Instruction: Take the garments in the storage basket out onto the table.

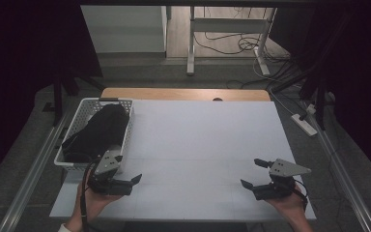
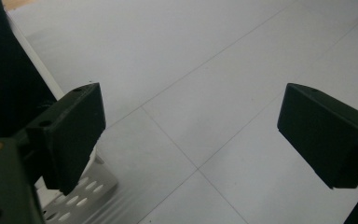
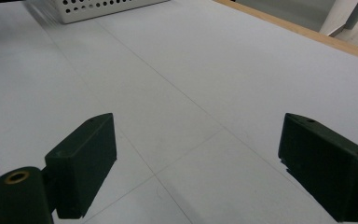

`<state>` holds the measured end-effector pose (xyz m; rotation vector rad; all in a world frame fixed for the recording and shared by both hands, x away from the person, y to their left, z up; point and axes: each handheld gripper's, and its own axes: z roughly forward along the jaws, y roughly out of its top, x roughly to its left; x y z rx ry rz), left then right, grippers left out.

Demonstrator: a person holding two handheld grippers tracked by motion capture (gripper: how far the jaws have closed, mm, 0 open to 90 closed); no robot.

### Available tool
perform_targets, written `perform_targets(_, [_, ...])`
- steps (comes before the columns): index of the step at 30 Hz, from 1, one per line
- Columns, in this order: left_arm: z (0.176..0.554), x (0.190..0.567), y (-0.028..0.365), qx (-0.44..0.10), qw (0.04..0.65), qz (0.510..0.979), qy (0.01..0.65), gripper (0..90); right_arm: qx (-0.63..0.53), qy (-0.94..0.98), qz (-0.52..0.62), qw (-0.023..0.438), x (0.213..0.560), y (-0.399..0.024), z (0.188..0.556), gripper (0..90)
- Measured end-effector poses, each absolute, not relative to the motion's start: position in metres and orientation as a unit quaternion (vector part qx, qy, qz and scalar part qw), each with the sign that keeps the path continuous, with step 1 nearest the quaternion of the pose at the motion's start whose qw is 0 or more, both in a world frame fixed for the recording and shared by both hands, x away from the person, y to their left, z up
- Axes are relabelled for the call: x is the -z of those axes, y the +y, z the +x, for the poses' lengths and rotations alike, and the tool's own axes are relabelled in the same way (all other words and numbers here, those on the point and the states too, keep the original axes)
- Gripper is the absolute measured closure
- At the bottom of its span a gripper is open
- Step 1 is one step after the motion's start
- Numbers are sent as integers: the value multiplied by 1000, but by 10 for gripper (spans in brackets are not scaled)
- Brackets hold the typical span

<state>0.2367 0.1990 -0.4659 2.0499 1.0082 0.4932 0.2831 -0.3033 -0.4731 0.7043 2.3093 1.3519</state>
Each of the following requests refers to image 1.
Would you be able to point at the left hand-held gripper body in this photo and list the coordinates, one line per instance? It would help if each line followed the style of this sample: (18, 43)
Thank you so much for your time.
(108, 166)

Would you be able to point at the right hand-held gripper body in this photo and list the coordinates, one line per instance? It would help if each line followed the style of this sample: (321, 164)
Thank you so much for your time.
(283, 168)

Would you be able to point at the dark navy sweater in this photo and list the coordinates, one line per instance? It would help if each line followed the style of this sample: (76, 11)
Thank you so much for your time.
(99, 132)

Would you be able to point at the white perforated plastic basket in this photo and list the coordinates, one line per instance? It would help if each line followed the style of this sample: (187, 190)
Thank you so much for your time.
(83, 112)

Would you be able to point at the person's right hand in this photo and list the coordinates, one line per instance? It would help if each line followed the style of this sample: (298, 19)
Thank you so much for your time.
(291, 206)

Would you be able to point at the person's left hand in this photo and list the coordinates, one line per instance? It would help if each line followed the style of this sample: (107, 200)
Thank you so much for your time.
(91, 203)

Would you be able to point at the white power strip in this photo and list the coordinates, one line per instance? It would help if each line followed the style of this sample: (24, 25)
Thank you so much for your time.
(304, 125)

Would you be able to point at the white plug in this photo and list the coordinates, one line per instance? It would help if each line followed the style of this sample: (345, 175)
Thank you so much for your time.
(310, 109)

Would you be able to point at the black stand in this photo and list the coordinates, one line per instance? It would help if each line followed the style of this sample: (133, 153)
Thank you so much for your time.
(57, 103)
(320, 109)

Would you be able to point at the dark curtain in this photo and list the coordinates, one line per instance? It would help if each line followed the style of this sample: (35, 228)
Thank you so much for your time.
(367, 80)
(13, 64)

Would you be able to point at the white cabinet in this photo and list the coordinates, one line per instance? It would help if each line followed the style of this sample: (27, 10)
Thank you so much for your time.
(125, 29)

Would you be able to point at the aluminium rail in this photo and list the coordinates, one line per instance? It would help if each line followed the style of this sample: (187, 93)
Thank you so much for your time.
(29, 180)
(344, 180)

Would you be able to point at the white metal desk frame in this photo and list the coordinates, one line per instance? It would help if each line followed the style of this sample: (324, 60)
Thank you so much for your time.
(228, 24)

